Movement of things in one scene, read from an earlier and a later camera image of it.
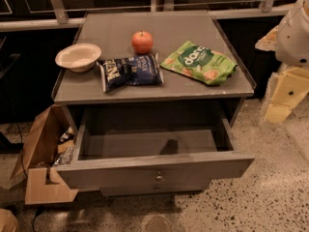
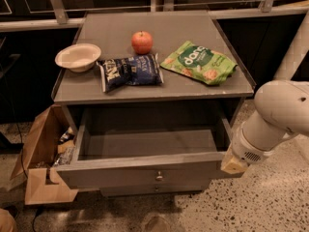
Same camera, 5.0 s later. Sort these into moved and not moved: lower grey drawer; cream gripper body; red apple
Moved: cream gripper body
Not moved: red apple; lower grey drawer
